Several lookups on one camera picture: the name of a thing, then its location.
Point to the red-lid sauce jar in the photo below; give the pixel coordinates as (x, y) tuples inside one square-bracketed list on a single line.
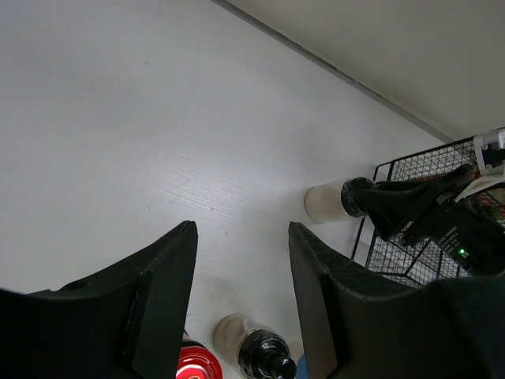
[(196, 361)]

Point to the tall red-label sauce bottle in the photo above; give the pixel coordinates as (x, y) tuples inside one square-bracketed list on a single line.
[(491, 204)]

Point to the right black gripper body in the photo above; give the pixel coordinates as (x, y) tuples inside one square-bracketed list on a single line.
[(472, 240)]

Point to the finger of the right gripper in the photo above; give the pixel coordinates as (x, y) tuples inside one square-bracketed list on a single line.
[(392, 205)]

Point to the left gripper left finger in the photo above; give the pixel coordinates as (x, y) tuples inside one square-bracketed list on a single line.
[(124, 321)]

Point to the black wire basket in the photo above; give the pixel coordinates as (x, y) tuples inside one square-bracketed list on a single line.
[(424, 262)]

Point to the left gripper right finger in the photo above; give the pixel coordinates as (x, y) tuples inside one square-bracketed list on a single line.
[(357, 324)]

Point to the black-cap white spice bottle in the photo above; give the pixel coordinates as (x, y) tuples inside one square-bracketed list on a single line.
[(254, 350)]

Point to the blue-band silver-top shaker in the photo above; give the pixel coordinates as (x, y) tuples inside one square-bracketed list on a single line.
[(298, 355)]

